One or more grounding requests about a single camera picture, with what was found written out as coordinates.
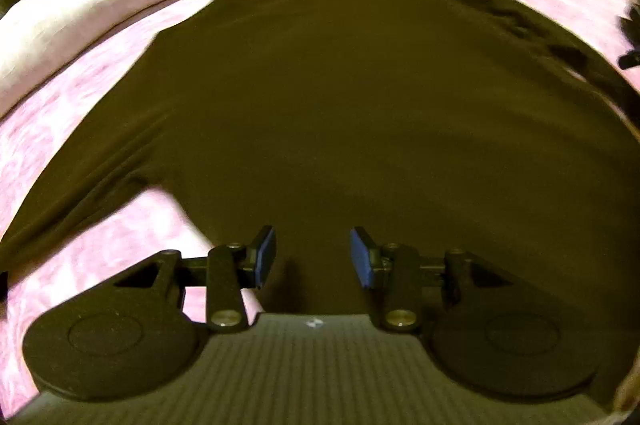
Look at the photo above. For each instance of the dark olive long-sleeve shirt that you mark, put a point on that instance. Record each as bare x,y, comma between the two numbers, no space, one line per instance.
325,105

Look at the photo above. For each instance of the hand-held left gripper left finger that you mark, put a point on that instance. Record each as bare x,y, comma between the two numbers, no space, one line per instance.
266,255

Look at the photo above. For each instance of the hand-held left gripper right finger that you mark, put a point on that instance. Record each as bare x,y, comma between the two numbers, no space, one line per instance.
361,257

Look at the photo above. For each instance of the pink floral blanket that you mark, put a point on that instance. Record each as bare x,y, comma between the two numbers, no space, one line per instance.
75,115

